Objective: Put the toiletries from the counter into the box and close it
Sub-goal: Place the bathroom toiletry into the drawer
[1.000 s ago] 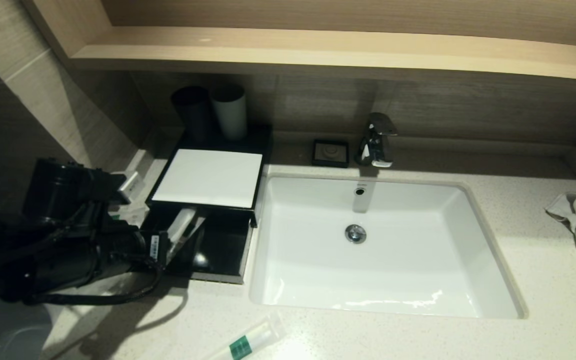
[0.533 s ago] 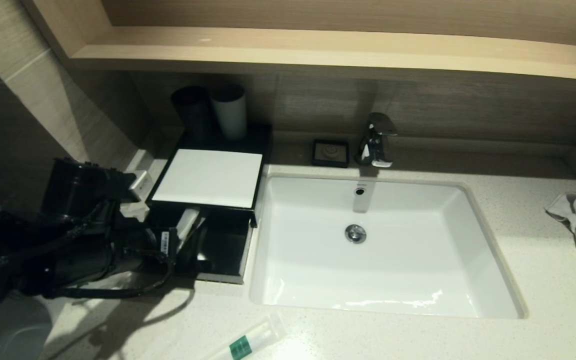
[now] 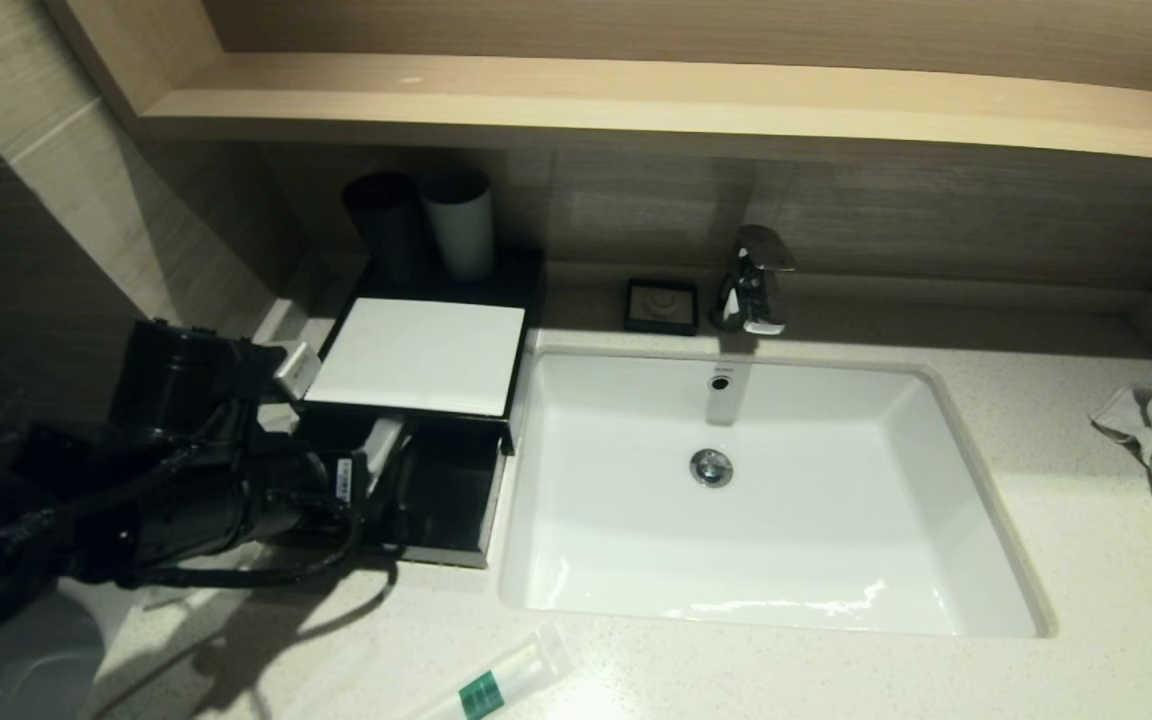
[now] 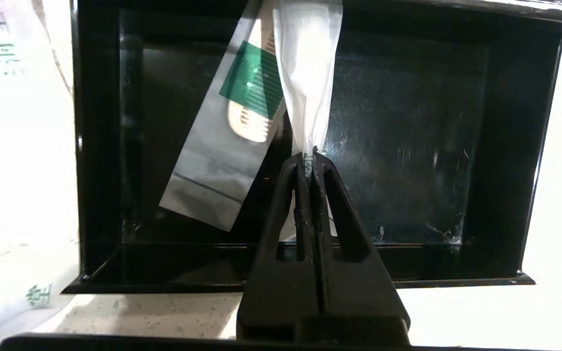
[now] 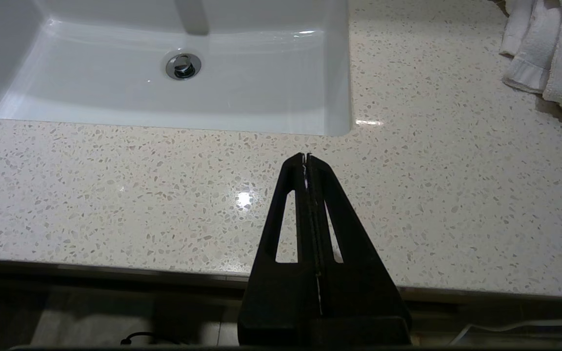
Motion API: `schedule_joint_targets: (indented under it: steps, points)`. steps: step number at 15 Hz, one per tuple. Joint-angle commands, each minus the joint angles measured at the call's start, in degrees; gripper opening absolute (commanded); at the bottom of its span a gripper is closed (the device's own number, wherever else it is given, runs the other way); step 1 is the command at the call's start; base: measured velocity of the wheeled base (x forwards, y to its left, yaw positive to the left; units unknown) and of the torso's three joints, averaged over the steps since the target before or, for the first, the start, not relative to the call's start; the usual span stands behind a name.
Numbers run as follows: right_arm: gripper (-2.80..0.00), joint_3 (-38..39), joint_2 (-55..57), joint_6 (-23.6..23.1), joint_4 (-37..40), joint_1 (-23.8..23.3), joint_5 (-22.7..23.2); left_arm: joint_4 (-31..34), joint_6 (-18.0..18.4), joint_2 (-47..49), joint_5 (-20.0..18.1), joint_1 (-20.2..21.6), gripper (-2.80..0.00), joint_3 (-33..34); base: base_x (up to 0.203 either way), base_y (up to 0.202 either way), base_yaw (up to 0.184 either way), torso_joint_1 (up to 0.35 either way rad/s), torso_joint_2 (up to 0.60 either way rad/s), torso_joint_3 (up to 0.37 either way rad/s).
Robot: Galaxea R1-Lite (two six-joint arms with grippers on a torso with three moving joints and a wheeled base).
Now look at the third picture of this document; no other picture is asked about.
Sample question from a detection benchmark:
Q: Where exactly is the long toothbrush packet green label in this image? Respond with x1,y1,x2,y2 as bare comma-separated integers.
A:
364,415,409,481

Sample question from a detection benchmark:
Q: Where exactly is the black box drawer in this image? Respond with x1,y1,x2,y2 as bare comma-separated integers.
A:
266,405,515,571

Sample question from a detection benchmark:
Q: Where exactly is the clear toothbrush packet green label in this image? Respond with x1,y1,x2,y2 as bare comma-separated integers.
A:
414,622,574,720

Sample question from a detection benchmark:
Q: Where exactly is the black plastic cup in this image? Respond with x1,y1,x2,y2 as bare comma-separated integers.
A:
343,172,429,291

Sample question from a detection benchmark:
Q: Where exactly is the black box with white top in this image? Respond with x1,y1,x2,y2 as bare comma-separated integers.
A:
301,290,542,431

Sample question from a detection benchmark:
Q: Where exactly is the black cup tray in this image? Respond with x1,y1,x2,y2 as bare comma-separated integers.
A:
366,245,547,306

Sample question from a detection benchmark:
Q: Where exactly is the grey plastic cup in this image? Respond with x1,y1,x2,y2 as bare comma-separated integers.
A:
423,172,495,281

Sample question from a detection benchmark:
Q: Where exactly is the black square soap dish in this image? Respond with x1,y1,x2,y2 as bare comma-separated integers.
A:
623,279,700,337

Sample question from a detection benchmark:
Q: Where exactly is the chrome drain stopper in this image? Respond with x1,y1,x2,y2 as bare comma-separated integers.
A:
689,449,734,489

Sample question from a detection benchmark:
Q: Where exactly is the grey rounded fixture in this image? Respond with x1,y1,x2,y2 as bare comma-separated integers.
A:
0,590,127,720

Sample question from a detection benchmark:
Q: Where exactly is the chrome faucet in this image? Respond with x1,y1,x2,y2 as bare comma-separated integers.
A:
711,225,797,337

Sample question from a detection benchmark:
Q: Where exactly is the light wooden shelf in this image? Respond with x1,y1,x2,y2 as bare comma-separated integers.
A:
41,0,1152,171

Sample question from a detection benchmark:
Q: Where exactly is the white ceramic sink basin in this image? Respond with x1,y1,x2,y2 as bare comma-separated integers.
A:
498,345,1055,639

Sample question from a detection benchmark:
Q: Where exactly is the smooth black arm cable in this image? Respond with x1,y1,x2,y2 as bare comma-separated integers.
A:
136,510,377,591

